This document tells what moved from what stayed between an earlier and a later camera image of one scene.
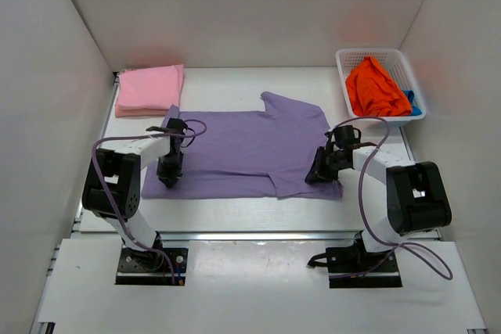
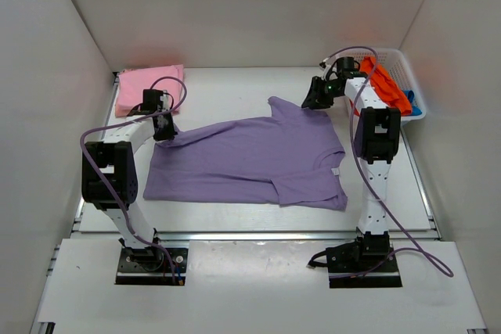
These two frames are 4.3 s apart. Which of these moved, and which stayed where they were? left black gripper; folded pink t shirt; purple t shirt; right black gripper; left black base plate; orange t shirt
Moved: purple t shirt; left black gripper; right black gripper
Stayed: folded pink t shirt; orange t shirt; left black base plate
